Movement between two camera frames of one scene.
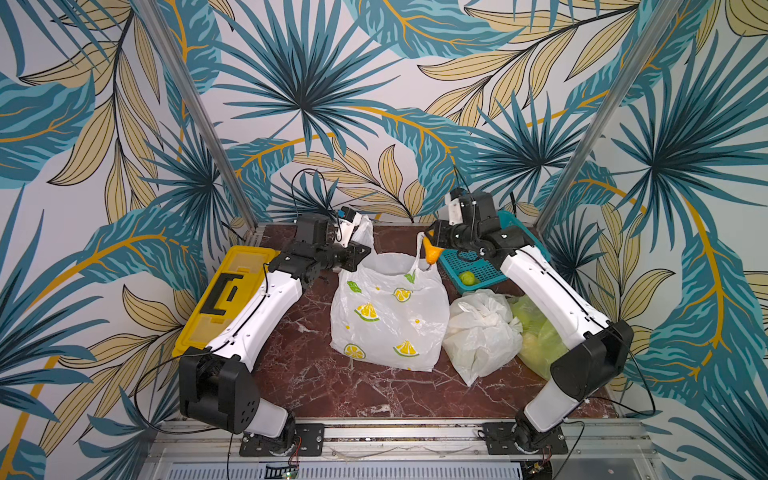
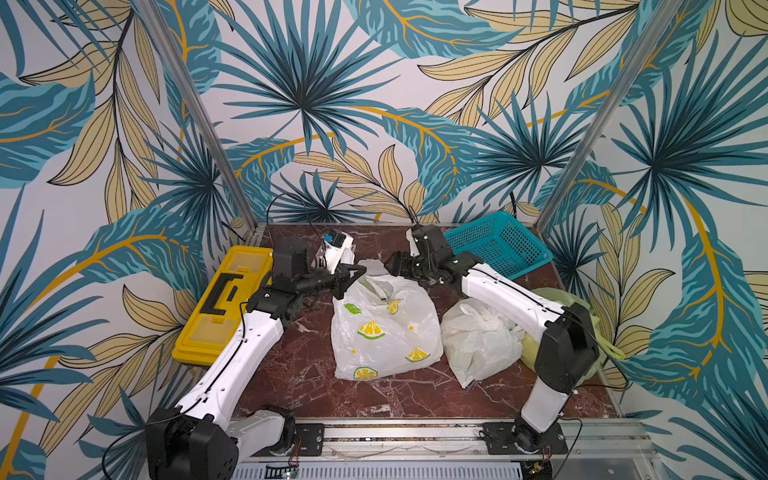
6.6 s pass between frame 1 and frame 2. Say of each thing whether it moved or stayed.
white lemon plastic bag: stayed
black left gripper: moved
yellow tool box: stayed
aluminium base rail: stayed
